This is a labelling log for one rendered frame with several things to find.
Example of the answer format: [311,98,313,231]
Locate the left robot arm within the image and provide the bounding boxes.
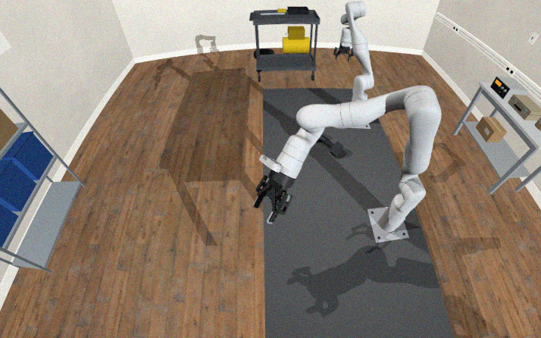
[259,86,441,232]

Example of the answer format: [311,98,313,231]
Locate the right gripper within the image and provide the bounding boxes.
[333,43,354,61]

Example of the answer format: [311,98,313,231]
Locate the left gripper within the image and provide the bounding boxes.
[253,170,296,224]

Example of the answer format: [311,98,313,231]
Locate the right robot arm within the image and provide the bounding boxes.
[340,1,374,102]

